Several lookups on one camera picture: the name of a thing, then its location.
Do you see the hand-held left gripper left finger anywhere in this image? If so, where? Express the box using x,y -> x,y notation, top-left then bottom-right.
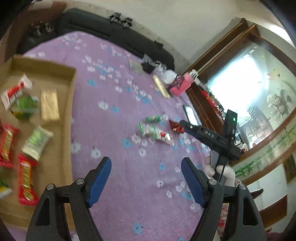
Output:
25,157 -> 112,241

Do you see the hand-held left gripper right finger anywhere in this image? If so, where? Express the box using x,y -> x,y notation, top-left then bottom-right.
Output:
181,157 -> 266,241

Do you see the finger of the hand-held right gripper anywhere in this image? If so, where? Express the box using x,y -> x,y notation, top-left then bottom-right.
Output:
179,120 -> 201,137

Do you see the dark red snack packet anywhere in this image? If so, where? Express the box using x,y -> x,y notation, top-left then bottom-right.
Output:
169,120 -> 185,133

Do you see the white green red snack packet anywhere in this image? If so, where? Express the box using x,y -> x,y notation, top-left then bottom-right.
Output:
138,122 -> 175,147

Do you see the green candy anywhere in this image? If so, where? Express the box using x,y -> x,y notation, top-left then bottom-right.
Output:
144,115 -> 163,123

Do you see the red yellow snack packet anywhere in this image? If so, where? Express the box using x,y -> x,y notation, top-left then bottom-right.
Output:
17,154 -> 39,206
0,124 -> 20,168

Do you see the beige biscuit packet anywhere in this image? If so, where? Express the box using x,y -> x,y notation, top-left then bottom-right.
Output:
40,89 -> 61,122

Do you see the green yellow snack packet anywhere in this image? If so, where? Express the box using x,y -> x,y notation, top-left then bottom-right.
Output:
0,179 -> 13,200

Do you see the cardboard box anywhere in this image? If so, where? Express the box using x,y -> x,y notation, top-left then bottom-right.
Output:
0,54 -> 77,232

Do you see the person's right hand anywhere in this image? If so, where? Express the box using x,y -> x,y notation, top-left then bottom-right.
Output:
205,157 -> 237,187

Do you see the black smartphone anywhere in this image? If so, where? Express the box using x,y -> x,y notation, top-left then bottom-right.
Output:
182,105 -> 199,126

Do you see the wooden cabinet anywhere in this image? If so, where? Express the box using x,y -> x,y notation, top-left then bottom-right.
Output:
185,18 -> 296,167

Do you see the pink thermos with knitted sleeve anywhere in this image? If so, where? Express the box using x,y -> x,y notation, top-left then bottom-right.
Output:
170,70 -> 199,98

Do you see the gold snack bar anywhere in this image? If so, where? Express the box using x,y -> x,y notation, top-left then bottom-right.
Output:
153,75 -> 171,99

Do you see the clear plastic cup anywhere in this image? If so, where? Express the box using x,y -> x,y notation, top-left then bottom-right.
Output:
159,69 -> 178,84

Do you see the small black container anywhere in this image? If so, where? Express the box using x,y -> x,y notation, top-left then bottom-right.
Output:
141,54 -> 155,73

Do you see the purple floral tablecloth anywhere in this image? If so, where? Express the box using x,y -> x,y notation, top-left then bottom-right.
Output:
22,31 -> 229,241

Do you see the small card packet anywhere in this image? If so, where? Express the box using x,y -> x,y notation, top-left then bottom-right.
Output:
128,59 -> 145,75

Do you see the black sofa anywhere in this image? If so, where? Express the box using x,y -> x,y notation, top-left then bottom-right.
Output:
17,8 -> 175,70

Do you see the bamboo print wall panel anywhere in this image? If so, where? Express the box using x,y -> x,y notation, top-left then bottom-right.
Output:
232,133 -> 296,179

